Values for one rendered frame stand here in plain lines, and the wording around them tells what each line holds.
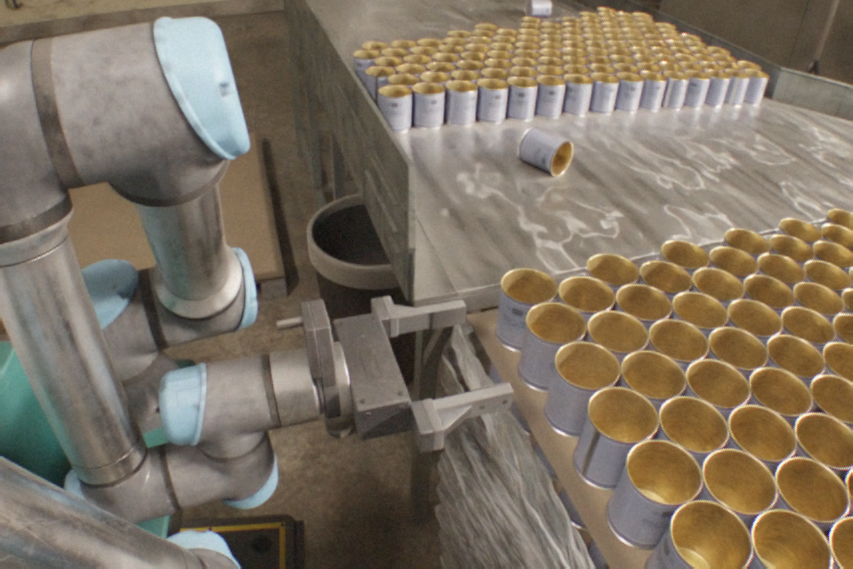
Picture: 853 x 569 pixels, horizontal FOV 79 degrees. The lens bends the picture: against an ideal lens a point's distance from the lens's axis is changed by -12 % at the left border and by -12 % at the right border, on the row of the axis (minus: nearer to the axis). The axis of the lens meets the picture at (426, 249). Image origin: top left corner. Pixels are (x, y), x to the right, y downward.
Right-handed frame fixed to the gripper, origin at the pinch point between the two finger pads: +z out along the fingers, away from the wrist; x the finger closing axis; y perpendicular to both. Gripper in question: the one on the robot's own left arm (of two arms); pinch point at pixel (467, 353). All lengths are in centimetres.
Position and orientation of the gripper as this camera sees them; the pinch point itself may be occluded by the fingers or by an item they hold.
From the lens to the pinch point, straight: 62.7
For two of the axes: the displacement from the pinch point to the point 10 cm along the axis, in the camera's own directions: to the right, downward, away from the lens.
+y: -0.3, 8.3, 5.6
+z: 9.6, -1.4, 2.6
